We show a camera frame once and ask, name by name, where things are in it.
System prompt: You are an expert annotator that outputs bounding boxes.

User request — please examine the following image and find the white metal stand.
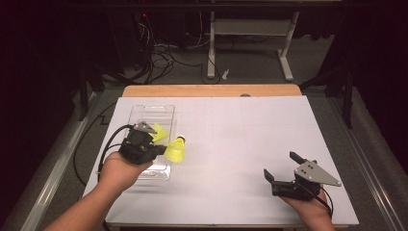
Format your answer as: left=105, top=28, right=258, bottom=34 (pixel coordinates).
left=206, top=11, right=301, bottom=82

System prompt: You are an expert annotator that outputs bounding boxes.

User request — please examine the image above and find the wooden table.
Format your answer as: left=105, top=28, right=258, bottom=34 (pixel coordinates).
left=105, top=84, right=350, bottom=230

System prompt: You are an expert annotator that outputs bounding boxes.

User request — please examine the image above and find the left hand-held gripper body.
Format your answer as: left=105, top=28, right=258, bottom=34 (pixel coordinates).
left=117, top=120, right=162, bottom=166

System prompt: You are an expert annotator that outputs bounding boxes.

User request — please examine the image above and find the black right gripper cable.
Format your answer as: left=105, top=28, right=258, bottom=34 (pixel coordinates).
left=297, top=182, right=335, bottom=219

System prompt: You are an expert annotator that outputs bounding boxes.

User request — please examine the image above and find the yellow shuttlecock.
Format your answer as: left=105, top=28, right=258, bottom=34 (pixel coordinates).
left=163, top=135, right=187, bottom=164
left=150, top=122, right=170, bottom=143

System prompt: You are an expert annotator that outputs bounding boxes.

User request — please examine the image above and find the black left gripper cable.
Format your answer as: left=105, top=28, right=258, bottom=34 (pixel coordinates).
left=72, top=101, right=134, bottom=231

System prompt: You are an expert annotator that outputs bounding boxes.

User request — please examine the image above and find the bundle of floor cables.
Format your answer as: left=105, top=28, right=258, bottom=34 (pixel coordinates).
left=138, top=13, right=222, bottom=85

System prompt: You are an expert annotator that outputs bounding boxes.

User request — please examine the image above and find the person's right hand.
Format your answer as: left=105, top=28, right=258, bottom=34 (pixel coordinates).
left=280, top=192, right=333, bottom=223

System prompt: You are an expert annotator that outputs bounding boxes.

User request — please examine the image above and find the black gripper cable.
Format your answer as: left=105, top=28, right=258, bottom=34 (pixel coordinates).
left=72, top=101, right=134, bottom=231
left=297, top=182, right=335, bottom=219

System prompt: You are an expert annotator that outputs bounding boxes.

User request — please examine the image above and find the white table mat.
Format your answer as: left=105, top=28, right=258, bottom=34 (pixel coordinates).
left=82, top=95, right=360, bottom=226

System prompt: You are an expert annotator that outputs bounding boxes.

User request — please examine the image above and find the silver aluminium rail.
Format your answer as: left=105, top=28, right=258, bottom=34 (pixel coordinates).
left=330, top=97, right=408, bottom=231
left=18, top=92, right=97, bottom=231

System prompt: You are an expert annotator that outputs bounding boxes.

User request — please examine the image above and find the clear plastic tray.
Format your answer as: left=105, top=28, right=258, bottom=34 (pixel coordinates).
left=123, top=104, right=177, bottom=181

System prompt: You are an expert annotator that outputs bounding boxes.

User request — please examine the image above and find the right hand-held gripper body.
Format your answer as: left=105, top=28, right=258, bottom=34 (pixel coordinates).
left=270, top=159, right=343, bottom=201

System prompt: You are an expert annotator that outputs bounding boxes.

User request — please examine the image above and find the person's left hand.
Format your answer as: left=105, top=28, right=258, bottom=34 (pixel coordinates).
left=97, top=151, right=154, bottom=193

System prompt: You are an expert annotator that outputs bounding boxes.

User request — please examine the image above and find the black metal stand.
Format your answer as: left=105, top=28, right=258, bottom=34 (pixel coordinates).
left=299, top=65, right=355, bottom=129
left=76, top=61, right=129, bottom=121

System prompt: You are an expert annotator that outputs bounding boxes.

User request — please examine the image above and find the black computer tower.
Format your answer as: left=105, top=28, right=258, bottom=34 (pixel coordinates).
left=109, top=13, right=155, bottom=70

